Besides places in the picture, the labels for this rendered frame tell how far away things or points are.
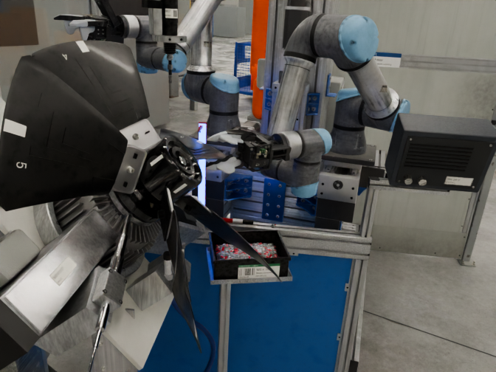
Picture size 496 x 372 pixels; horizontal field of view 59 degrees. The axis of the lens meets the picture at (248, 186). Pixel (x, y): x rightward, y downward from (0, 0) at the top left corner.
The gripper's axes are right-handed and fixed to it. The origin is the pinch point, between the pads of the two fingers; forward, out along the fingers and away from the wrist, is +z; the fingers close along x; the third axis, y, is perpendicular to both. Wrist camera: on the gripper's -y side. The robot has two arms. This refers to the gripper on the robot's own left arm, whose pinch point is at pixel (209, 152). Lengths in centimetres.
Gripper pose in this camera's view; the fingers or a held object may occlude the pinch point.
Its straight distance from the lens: 108.5
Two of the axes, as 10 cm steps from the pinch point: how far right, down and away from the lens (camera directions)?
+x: -1.0, 8.8, 4.5
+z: -8.6, 1.5, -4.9
